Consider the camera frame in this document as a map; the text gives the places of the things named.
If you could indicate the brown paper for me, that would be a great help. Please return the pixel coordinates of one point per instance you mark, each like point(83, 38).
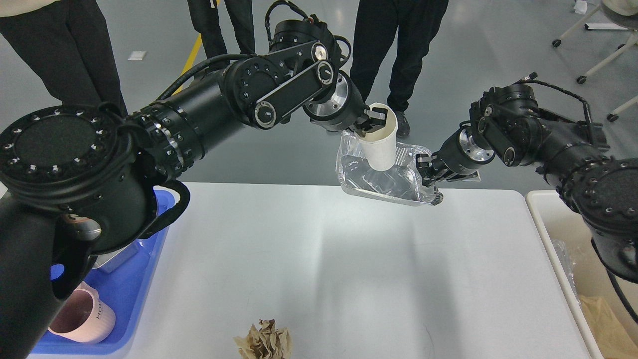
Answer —
point(267, 342)

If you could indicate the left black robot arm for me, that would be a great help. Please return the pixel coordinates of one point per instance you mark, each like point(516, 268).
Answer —
point(83, 181)

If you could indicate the white rolling chair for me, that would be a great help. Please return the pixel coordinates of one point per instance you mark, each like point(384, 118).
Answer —
point(594, 57)

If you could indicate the person in cream top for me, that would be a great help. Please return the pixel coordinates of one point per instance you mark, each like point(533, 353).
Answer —
point(67, 44)

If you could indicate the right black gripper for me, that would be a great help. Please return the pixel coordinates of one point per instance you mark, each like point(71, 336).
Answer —
point(459, 156)

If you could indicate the white paper cup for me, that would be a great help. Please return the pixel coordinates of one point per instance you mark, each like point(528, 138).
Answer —
point(380, 146)

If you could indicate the blue plastic tray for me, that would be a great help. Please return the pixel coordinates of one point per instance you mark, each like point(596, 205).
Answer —
point(124, 290)

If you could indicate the pink ribbed mug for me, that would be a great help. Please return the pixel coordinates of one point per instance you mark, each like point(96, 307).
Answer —
point(84, 318)

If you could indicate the clear floor plate right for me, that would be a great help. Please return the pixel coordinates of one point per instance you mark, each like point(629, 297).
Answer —
point(475, 177)

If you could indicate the person in grey hoodie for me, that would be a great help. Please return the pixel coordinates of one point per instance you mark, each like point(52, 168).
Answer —
point(412, 24)

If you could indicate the white bin right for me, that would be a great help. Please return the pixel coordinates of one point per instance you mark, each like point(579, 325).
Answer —
point(567, 241)

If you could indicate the white paper on floor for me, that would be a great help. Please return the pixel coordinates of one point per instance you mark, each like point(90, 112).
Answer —
point(137, 55)

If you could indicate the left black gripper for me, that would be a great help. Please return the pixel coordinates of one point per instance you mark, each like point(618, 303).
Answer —
point(344, 109)

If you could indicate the person in dark jeans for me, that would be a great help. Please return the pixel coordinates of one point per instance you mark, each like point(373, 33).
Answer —
point(205, 18)

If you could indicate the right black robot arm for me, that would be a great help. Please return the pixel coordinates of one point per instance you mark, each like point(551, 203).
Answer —
point(508, 124)

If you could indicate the stainless steel square tray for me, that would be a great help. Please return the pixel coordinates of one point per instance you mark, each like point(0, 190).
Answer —
point(108, 263)

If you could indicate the aluminium foil tray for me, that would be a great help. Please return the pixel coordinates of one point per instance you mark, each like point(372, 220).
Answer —
point(401, 184)

